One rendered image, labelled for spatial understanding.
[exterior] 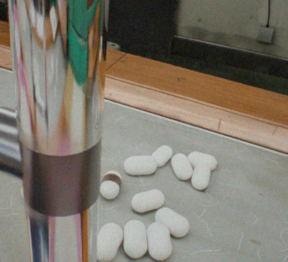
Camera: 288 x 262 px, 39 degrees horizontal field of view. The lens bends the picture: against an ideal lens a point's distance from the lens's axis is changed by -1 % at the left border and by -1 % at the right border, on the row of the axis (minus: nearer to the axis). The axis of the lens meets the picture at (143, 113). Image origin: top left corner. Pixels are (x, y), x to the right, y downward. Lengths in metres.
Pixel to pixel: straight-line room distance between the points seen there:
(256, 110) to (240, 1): 1.91
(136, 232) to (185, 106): 0.23
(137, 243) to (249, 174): 0.18
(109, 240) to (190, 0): 2.20
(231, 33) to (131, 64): 1.90
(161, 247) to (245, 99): 0.29
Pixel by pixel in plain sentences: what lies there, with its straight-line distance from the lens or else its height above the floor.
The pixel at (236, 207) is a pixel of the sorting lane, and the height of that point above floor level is 0.74.
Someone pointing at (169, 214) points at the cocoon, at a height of 0.76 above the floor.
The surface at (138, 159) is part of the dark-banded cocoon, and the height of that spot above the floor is 0.76.
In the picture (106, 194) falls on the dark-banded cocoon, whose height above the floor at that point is 0.75.
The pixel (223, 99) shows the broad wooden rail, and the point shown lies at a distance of 0.57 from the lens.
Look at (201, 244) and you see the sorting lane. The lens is 0.40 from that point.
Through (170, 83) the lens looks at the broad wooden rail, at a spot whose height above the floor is 0.76.
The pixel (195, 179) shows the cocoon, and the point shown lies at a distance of 0.44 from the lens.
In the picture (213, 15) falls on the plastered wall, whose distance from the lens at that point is 2.49.
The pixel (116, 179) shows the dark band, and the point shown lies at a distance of 0.42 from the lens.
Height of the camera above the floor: 1.04
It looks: 32 degrees down
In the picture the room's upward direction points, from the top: 6 degrees clockwise
